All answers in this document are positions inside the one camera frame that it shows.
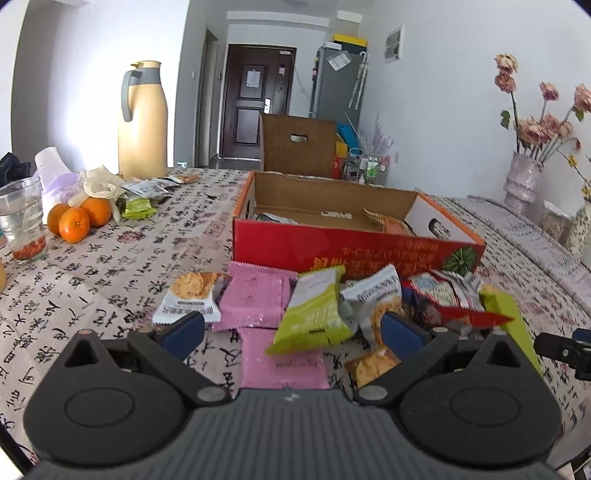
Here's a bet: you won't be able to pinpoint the red blue striped packet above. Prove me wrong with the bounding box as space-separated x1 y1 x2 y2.
402 270 515 333

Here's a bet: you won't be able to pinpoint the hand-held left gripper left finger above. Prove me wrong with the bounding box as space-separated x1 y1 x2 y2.
60 311 232 408

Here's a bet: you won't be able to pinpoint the white folded umbrella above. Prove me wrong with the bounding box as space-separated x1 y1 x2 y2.
348 51 370 112

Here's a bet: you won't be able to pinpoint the calligraphy print tablecloth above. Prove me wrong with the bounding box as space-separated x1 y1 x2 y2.
0 167 591 467

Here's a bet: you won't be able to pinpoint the dried pink roses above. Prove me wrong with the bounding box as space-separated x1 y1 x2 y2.
494 53 591 201

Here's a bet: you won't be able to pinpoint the grey white cracker packet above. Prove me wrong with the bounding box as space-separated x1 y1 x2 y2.
339 264 403 352

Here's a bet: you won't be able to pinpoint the tan snack packet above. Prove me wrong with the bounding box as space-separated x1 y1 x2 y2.
365 208 411 236

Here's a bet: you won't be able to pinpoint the grey refrigerator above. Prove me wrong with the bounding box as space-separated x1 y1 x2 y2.
308 44 370 123

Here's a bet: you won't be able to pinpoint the pink textured vase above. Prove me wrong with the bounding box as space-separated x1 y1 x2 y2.
503 151 543 214

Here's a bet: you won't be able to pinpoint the white rubber glove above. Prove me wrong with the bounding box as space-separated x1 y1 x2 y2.
68 167 125 221

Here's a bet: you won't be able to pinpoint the yellow thermos jug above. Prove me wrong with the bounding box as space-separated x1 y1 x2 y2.
117 60 168 181

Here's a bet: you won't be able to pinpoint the grey patterned blanket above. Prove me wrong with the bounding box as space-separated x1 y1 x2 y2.
450 196 591 296

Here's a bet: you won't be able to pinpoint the small green snack packet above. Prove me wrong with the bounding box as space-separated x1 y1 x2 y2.
121 194 158 220

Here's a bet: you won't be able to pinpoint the white purple cracker packet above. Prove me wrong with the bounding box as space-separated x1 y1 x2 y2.
152 271 234 324

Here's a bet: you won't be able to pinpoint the orange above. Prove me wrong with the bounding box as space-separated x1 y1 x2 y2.
83 196 113 228
47 203 70 237
59 208 90 244

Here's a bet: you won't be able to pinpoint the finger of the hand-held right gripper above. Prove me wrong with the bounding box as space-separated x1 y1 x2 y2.
534 329 591 381

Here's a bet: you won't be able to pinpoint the dark brown door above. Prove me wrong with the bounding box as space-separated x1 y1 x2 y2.
221 44 296 169

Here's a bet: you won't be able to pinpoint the yellow-green snack packet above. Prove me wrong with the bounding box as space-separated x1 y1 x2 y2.
265 270 358 356

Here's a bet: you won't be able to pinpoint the metal utility cart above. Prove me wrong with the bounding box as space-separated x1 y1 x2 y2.
344 150 391 185

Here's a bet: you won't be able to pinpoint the brown wooden chair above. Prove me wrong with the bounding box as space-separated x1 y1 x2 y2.
261 113 338 178

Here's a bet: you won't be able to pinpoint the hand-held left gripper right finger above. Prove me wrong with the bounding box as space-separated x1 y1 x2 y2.
353 311 528 408

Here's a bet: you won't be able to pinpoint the white artificial branches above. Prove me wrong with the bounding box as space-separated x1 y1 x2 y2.
355 117 393 155

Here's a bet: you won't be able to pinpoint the silver foil snack packet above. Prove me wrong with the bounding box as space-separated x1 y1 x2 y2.
252 212 301 225

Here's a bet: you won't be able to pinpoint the clear drinking glass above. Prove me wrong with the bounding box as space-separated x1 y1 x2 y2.
0 178 48 265

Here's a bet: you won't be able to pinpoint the lime green snack packet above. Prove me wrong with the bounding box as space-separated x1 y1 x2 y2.
478 284 541 374

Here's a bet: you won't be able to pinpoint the white black-print snack packet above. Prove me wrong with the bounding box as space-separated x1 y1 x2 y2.
122 179 169 197

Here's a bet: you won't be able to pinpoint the black bag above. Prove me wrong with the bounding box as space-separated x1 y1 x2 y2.
0 152 33 188

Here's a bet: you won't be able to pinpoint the orange cracker snack packet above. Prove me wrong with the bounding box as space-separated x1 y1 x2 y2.
344 348 402 388

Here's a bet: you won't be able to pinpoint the red orange cardboard box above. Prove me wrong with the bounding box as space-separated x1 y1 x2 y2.
231 171 486 282

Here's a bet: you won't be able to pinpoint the white lace covered jar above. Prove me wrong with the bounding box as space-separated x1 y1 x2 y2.
566 205 591 259

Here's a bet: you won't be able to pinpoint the pink snack packet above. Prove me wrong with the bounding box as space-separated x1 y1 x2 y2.
240 328 331 391
212 262 298 332

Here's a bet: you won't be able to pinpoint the blue plastic dustpan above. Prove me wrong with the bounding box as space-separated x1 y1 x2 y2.
337 122 361 148

